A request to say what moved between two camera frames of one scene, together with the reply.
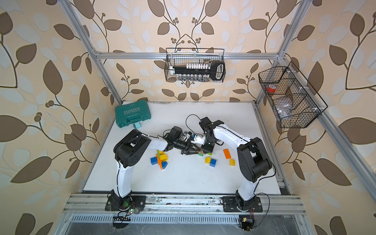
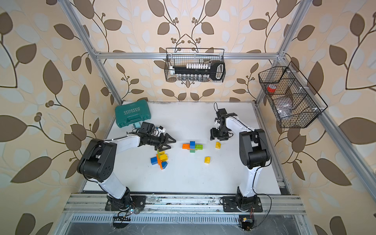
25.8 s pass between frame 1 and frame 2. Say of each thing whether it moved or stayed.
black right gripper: moved
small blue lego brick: stayed
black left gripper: moved
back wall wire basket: stayed
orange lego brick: stayed
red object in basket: stayed
